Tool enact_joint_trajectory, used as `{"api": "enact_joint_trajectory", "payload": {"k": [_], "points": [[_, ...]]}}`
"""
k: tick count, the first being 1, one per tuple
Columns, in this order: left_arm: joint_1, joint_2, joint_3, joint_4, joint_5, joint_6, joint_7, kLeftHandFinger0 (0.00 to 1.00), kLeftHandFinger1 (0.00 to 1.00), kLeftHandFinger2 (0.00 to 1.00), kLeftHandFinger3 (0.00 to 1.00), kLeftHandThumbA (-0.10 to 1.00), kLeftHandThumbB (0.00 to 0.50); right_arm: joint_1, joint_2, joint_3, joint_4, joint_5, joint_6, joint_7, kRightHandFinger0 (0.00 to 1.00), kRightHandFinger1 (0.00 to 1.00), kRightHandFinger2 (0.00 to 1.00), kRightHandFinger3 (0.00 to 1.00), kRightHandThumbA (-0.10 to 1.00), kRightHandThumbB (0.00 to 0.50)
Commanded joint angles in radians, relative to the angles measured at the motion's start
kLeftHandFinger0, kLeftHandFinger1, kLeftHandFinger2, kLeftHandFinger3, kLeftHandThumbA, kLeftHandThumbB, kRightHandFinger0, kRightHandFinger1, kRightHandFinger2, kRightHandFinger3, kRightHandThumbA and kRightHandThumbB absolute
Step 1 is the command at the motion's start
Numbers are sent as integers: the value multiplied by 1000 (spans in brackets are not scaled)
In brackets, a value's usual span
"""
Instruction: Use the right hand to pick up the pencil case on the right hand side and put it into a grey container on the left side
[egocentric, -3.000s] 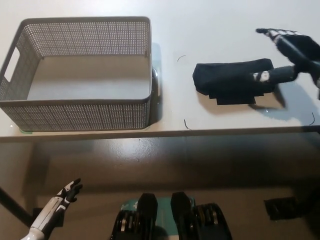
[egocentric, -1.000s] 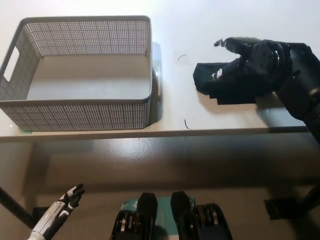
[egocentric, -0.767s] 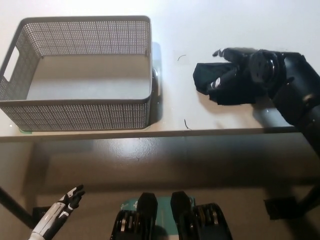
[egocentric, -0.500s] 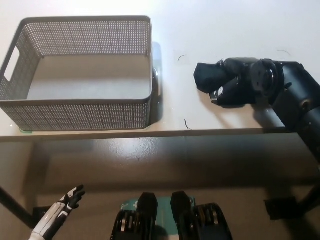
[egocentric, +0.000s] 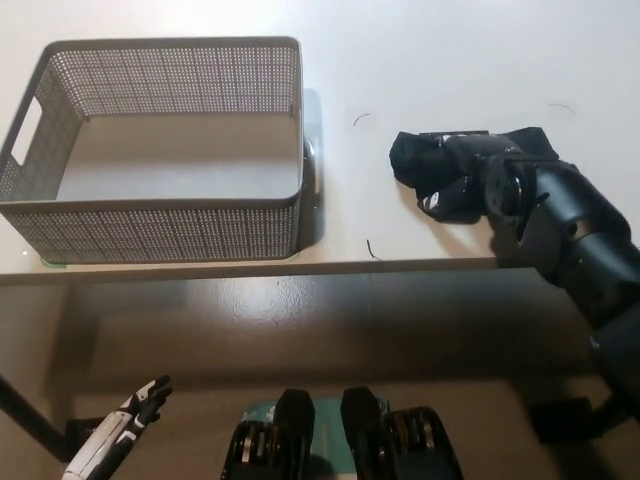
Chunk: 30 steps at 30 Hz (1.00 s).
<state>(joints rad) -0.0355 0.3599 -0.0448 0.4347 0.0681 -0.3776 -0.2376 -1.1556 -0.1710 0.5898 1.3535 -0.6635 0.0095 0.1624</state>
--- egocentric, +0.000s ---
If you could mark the black cloth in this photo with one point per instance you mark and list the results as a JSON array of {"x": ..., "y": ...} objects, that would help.
[{"x": 412, "y": 160}]

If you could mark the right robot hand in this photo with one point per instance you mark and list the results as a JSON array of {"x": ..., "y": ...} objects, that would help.
[{"x": 475, "y": 150}]

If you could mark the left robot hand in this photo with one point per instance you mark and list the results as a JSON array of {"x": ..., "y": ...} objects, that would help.
[{"x": 105, "y": 440}]

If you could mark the black table foot plate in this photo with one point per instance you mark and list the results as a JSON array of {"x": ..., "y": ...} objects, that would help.
[
  {"x": 565, "y": 420},
  {"x": 80, "y": 435}
]

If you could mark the grey perforated plastic container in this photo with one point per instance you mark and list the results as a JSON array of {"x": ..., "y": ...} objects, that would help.
[{"x": 150, "y": 227}]

